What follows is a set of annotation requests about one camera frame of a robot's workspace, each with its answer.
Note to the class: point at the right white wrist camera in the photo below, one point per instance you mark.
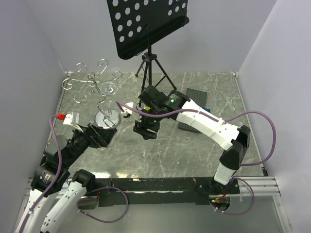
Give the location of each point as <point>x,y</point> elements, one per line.
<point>127,112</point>

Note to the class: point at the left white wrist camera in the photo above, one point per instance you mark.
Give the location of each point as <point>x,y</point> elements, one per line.
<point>70,119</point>

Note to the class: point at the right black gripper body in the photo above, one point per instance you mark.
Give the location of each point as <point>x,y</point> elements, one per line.
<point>152,123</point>

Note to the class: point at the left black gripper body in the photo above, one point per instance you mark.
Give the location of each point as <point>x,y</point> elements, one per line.
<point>82,140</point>

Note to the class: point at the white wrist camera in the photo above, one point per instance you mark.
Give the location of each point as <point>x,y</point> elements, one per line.
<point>127,112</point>
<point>70,119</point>

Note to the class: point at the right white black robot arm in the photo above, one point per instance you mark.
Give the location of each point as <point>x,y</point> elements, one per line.
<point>232,139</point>

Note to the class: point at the grey lego baseplate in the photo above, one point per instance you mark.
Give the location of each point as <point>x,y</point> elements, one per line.
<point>199,97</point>

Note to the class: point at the clear wine glass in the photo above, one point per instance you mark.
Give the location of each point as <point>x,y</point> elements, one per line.
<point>109,89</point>

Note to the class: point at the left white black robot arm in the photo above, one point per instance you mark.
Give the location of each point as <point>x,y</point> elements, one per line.
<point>44,212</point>

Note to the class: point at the chrome wine glass rack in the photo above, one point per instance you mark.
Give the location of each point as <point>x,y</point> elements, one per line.
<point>106,117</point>

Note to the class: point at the black perforated music stand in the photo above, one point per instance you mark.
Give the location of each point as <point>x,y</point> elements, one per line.
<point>138,24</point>

